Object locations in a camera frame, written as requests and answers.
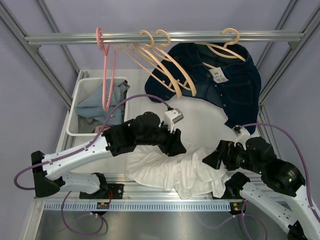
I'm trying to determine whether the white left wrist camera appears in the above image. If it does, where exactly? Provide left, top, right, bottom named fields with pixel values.
left=163, top=108, right=184, bottom=133

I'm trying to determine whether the light blue denim skirt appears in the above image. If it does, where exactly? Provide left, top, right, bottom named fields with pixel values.
left=75, top=79, right=130, bottom=126

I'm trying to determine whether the aluminium frame strut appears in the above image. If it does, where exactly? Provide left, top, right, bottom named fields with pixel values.
left=256, top=0, right=320, bottom=105
left=1, top=0, right=80, bottom=96

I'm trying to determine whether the white pleated skirt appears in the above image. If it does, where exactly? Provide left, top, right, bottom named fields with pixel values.
left=124, top=144, right=230, bottom=200

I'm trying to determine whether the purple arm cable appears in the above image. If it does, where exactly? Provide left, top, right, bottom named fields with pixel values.
left=241, top=122, right=318, bottom=211
left=13, top=93, right=172, bottom=191

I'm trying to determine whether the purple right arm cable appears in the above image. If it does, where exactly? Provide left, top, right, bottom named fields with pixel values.
left=241, top=122, right=318, bottom=211

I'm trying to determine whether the grey pleated skirt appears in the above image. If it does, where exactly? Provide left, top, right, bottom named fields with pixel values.
left=78, top=80, right=123, bottom=134

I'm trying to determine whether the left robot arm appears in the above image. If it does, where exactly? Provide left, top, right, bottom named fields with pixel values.
left=31, top=108, right=187, bottom=200

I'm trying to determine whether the aluminium frame strut right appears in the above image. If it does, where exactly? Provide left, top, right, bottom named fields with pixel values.
left=256, top=0, right=320, bottom=105

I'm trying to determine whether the aluminium frame strut left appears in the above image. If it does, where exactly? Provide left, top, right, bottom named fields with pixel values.
left=1, top=0, right=80, bottom=96

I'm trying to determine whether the dark navy skirt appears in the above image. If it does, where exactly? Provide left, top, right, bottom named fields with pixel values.
left=144, top=42, right=262, bottom=133

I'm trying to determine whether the pink ruffled skirt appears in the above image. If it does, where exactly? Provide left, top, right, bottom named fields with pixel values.
left=94, top=125, right=104, bottom=133

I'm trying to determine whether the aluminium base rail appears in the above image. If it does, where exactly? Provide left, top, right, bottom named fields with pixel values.
left=33, top=173, right=286, bottom=201

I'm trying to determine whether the white plastic basket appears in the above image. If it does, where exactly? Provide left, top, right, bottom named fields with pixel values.
left=66, top=77, right=129, bottom=137

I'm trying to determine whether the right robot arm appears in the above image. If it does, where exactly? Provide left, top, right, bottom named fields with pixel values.
left=202, top=137, right=320, bottom=240

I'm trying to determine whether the aluminium hanging rail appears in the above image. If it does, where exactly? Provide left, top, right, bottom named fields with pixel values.
left=24, top=30, right=305, bottom=46

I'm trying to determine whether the white slotted cable duct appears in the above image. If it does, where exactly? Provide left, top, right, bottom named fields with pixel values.
left=44, top=201, right=231, bottom=212

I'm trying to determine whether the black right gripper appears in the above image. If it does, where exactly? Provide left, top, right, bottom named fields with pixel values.
left=202, top=139, right=264, bottom=174

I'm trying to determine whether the pink plastic hanger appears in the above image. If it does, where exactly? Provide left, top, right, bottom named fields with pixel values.
left=95, top=27, right=117, bottom=112

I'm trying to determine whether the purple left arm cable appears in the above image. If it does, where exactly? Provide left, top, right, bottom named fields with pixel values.
left=13, top=93, right=172, bottom=191

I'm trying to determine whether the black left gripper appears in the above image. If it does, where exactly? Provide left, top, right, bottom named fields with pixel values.
left=136, top=121, right=187, bottom=157

